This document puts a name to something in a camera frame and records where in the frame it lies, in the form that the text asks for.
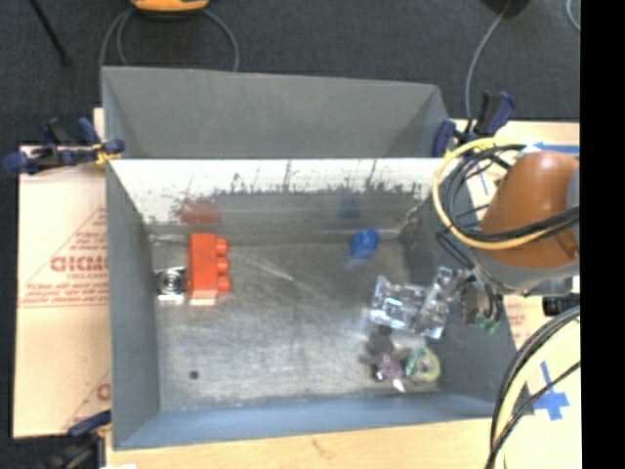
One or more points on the shiny metal gripper finger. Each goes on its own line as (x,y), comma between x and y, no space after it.
(396,305)
(439,306)

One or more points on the dark grey small object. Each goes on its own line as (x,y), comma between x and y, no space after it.
(380,344)

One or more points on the purple small toy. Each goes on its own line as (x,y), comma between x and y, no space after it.
(389,367)

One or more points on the blue small cap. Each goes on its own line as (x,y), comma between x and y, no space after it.
(363,243)

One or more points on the grey metal bin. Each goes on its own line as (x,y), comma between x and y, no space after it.
(273,330)

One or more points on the red toy building block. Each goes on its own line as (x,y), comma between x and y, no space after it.
(204,269)

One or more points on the shiny silver round tin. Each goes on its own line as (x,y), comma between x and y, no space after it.
(171,282)

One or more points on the brown cardboard board red print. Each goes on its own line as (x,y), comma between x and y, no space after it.
(61,271)

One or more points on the black cylinder on white bracket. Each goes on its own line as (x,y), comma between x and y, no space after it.
(561,305)

